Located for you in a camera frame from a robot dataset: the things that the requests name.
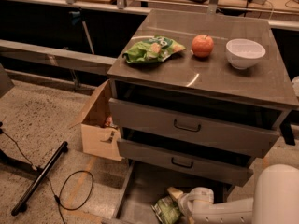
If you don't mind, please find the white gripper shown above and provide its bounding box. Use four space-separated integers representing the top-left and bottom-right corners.
167 187 214 218

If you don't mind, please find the green jalapeno chip bag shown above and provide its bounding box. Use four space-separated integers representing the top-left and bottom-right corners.
151 196 181 224

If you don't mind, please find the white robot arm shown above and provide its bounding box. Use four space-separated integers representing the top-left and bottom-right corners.
167 164 299 224

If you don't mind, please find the bottom open grey drawer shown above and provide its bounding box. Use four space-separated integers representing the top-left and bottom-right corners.
114 161 231 224

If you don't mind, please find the middle grey drawer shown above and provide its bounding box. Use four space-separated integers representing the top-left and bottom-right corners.
117 138 253 187

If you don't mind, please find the top grey drawer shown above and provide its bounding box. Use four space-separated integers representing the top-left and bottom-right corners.
109 98 279 158

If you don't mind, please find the grey drawer cabinet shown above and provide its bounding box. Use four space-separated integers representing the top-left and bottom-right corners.
107 8 299 224

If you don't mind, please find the green snack bag on counter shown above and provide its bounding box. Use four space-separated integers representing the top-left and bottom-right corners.
122 35 186 64

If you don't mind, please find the cardboard box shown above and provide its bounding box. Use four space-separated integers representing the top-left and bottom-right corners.
69 81 122 161

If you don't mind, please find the red apple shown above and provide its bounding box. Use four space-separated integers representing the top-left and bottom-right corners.
192 35 214 58

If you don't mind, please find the white bowl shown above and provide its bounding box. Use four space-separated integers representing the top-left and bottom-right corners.
225 38 266 70

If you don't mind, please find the metal railing beam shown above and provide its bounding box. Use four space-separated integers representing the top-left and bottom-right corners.
0 40 116 75

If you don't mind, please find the black cable on floor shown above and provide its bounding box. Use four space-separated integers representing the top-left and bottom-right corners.
0 121 95 224

